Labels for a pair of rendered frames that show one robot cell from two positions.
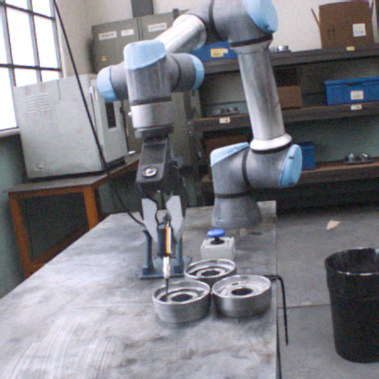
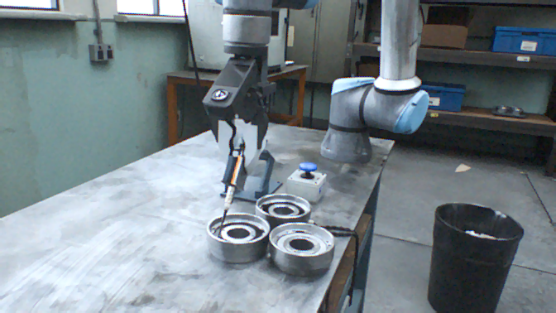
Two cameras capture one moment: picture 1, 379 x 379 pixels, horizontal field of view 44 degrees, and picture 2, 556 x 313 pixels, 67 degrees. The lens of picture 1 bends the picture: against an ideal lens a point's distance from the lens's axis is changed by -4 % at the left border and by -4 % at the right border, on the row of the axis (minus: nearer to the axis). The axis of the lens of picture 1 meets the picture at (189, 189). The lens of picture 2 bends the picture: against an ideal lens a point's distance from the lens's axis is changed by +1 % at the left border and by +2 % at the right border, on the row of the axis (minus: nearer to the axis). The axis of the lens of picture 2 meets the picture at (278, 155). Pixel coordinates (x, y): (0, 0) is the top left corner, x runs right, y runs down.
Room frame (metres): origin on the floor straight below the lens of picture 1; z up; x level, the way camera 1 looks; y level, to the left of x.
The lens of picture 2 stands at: (0.22, -0.12, 1.17)
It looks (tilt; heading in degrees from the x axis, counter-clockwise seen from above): 18 degrees down; 9
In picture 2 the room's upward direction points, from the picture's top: 3 degrees clockwise
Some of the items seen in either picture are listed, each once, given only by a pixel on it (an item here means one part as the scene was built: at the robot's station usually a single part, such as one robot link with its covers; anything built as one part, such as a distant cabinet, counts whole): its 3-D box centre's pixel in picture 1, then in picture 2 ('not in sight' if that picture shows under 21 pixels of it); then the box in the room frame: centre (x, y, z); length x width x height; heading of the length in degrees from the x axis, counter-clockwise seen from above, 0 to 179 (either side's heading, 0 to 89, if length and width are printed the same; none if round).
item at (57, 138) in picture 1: (79, 126); (244, 27); (3.42, 0.71, 1.10); 0.62 x 0.61 x 0.65; 169
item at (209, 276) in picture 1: (211, 277); (283, 214); (0.93, -0.02, 0.82); 0.10 x 0.10 x 0.04
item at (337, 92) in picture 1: (352, 90); (524, 40); (4.32, -1.57, 1.11); 0.52 x 0.38 x 0.22; 79
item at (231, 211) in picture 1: (235, 205); (347, 139); (1.42, -0.13, 0.85); 0.15 x 0.15 x 0.10
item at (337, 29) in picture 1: (343, 26); not in sight; (4.30, -1.55, 1.70); 0.56 x 0.36 x 0.39; 74
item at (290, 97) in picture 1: (278, 89); (444, 26); (4.43, -0.92, 1.19); 0.52 x 0.42 x 0.38; 79
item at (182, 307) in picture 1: (182, 301); (238, 238); (0.82, 0.04, 0.82); 0.10 x 0.10 x 0.04
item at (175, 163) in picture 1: (159, 160); (246, 82); (0.89, 0.05, 1.07); 0.09 x 0.08 x 0.12; 170
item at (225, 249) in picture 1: (218, 249); (307, 184); (1.09, -0.05, 0.82); 0.08 x 0.07 x 0.05; 169
